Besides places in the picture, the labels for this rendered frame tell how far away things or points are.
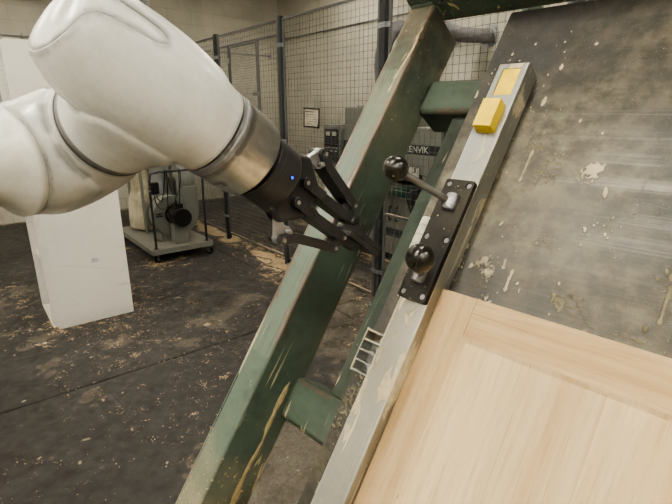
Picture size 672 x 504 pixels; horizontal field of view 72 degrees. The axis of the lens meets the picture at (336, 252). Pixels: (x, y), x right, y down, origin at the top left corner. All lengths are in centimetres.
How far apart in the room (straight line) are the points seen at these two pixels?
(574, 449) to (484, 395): 11
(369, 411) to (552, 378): 25
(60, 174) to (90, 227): 351
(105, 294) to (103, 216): 63
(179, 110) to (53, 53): 9
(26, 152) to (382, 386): 50
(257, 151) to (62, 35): 17
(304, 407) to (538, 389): 41
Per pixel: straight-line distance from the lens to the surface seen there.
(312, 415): 85
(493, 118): 78
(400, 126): 96
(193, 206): 573
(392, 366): 69
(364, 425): 70
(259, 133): 46
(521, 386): 64
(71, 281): 408
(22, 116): 51
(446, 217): 72
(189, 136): 42
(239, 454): 89
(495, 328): 66
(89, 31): 40
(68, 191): 51
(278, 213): 52
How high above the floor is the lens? 160
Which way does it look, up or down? 17 degrees down
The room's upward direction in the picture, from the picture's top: straight up
